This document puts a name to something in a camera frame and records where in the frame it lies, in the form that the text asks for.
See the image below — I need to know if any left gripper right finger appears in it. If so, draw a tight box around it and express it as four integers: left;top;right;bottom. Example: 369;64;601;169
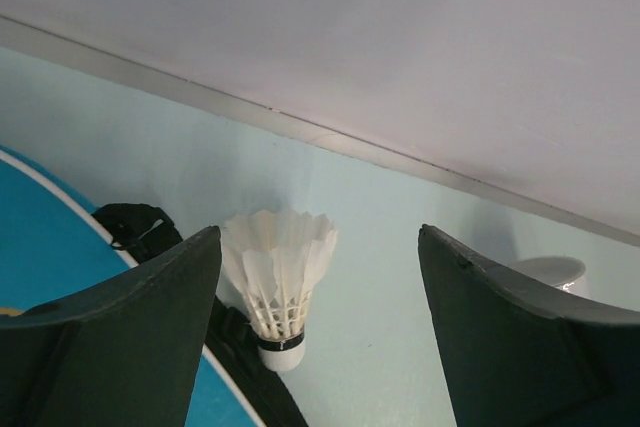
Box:
418;225;639;426

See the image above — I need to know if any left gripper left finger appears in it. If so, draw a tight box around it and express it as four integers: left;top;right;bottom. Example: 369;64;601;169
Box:
1;227;221;426

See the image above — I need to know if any white shuttlecock tube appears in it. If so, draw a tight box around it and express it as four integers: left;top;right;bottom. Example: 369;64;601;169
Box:
509;256;591;299

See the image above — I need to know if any shuttlecock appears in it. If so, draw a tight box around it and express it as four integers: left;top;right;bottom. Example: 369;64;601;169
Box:
221;209;338;373

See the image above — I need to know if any black racket bag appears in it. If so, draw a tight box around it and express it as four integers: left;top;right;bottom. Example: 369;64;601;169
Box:
93;203;307;427

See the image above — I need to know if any blue racket bag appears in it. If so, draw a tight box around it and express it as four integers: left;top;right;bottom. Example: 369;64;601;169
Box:
1;148;263;426

